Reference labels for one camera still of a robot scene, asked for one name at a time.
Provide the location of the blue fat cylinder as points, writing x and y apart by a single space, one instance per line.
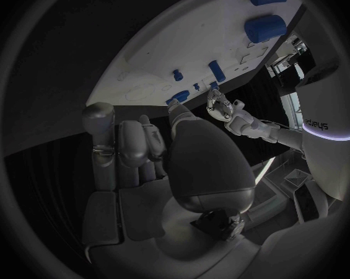
266 29

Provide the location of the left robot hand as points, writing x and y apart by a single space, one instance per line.
219 108

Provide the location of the blue spool plug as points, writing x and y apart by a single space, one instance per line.
177 75

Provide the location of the blue long peg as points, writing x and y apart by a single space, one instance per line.
217 71

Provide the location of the blue gear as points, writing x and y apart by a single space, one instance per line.
180 95

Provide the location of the blue short plug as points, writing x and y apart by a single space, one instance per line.
214 85

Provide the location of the white task board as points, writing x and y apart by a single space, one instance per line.
186 41

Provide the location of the small blue peg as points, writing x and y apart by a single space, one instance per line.
196 86

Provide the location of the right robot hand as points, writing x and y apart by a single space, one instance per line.
209 158

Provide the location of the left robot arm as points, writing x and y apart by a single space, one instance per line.
250 125

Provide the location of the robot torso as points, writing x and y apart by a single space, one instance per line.
328 111

